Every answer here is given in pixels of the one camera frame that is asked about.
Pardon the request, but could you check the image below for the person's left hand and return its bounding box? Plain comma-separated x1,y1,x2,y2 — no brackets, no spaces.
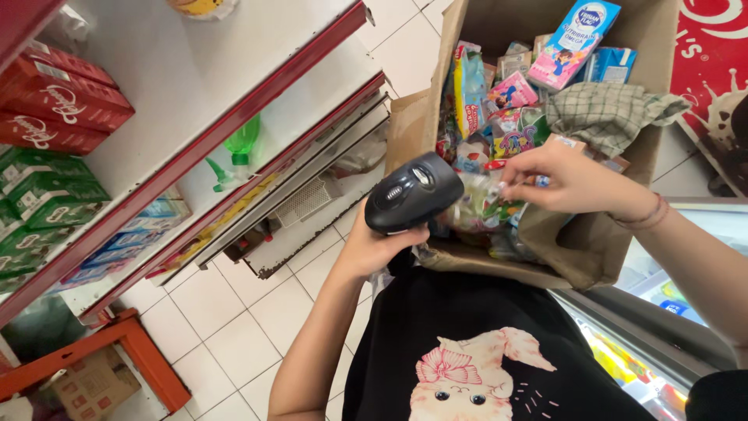
335,198,431,283

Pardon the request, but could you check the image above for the person's right hand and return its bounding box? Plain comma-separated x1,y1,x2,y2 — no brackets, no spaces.
499,140,660,218

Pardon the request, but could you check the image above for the black barcode scanner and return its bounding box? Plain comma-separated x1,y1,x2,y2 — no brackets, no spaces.
364,151,466,236

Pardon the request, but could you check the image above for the clear candy packet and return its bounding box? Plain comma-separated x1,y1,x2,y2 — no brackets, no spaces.
441,171,528,236

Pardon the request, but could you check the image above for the green checked cloth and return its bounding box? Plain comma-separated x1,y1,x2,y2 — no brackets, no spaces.
546,81,692,159

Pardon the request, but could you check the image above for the rainbow print snack packet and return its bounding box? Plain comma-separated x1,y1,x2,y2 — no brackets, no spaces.
492,108,551,160

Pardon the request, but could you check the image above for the brown cardboard box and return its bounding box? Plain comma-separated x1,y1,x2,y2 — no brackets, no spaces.
385,0,682,291

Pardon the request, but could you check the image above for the black printed t-shirt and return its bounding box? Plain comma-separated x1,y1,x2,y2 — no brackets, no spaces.
341,250,748,421

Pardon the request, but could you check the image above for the pink snack packet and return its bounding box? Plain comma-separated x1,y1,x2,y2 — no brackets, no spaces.
487,71,540,110

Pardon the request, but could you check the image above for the heap of mixed snack packets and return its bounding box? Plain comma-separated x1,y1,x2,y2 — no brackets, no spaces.
435,40,632,263

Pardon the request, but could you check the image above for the small blue milk carton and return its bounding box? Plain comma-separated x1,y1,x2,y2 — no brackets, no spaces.
577,47,638,84

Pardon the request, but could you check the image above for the small beige drink carton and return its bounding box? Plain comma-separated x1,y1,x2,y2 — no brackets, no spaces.
497,41,534,80

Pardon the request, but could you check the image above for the tall blue pink milk carton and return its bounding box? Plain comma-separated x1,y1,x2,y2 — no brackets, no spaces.
526,0,622,92

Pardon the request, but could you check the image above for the yellow blue snack packet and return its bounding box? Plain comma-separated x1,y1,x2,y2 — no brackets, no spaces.
453,46,489,141

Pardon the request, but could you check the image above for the glass top chest freezer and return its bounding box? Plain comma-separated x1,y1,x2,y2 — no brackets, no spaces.
548,196,748,421

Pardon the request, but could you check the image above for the red poster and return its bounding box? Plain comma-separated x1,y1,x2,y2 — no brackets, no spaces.
669,0,748,198

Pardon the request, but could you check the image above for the red white shop shelf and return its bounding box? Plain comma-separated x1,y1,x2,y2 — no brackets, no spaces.
0,0,393,329

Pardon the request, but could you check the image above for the orange metal rack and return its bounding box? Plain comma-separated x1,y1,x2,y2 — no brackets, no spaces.
0,309,193,414

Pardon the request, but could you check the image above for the printed brown carton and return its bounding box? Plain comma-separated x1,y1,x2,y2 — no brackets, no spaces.
51,345,142,421

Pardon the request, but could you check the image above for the thin red bracelet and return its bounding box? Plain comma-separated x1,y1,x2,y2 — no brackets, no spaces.
607,192,670,230

